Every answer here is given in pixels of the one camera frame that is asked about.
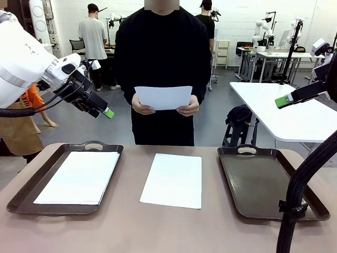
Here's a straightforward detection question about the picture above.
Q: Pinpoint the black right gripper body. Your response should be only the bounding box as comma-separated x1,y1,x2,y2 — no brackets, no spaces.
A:
305,80,328,100

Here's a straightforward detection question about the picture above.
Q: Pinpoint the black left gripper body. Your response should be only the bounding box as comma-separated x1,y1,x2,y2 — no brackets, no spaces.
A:
70,86,109,119

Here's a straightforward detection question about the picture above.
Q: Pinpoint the white A4 paper sheet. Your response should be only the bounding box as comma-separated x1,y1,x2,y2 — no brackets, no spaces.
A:
33,151,121,206
134,85,194,111

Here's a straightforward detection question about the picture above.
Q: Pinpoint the white A4 paper stack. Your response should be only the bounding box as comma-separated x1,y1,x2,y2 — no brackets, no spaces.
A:
139,153,203,210

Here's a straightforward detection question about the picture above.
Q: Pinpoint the person's left forearm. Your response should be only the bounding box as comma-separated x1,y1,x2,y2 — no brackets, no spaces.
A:
193,76,214,106

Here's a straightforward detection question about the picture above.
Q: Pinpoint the person's right forearm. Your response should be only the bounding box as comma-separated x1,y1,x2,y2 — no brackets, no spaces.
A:
114,76,140,106

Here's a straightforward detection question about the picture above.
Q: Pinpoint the person's right hand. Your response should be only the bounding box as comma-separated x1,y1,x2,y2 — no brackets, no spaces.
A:
131,92,157,116

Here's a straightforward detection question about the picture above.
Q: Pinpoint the person's left hand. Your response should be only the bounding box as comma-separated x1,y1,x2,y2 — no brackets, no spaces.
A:
175,94,200,118

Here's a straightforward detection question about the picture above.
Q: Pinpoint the white table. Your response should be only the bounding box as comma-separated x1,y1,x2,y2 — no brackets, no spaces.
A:
229,81,337,159

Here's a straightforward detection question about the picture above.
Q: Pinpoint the black stand pole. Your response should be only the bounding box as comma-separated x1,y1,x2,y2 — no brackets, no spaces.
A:
278,18,305,85

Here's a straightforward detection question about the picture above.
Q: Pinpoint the black garment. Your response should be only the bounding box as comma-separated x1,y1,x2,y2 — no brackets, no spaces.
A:
225,104,261,127

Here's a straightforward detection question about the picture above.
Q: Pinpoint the white lab desk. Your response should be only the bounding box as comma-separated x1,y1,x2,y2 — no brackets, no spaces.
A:
235,46,327,83

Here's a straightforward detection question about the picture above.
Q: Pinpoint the mannequin with orange trousers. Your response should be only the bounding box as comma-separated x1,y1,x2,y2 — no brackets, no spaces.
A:
19,83,58,134

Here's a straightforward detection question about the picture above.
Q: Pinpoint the black office chair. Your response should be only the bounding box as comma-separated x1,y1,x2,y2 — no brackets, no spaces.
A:
68,38,86,57

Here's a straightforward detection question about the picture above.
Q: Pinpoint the black step stool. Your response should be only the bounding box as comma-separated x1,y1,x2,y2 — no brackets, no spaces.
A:
222,121,258,148

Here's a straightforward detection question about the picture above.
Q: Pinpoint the man in white T-shirt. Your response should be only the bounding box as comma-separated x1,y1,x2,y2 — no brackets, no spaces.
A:
77,3,122,92

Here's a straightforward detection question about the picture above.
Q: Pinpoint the mannequin with brown apron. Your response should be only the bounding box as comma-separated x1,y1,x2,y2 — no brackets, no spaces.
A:
0,9,45,164

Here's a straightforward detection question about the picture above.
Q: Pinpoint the person in black sweater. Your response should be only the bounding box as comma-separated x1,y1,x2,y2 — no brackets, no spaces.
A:
113,0,214,147

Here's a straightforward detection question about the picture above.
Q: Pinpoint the brown plastic serving tray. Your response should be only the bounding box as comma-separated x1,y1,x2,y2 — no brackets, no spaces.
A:
216,143,331,222
6,141,124,218

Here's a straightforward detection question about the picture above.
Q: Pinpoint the white standing air conditioner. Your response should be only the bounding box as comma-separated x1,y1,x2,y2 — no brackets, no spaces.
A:
28,0,60,57

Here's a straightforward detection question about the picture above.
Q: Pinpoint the standing person in black cap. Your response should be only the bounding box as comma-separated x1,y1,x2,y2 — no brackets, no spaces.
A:
194,0,217,80

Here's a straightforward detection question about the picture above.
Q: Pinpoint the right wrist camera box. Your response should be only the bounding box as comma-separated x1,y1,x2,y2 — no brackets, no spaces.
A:
310,37,335,57

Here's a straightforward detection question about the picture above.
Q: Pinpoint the left arm black cable sleeve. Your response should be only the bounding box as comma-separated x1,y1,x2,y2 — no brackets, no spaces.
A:
0,106,37,118

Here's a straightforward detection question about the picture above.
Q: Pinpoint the arm black cable sleeve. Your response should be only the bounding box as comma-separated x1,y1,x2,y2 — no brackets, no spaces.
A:
0,106,37,118
276,48,337,253

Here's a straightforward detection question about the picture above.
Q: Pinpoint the right arm black cable sleeve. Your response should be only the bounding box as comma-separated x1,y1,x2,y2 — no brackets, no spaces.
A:
276,48,337,253

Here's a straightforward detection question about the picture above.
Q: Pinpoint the black cable clip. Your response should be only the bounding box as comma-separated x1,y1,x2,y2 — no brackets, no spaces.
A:
279,200,310,220

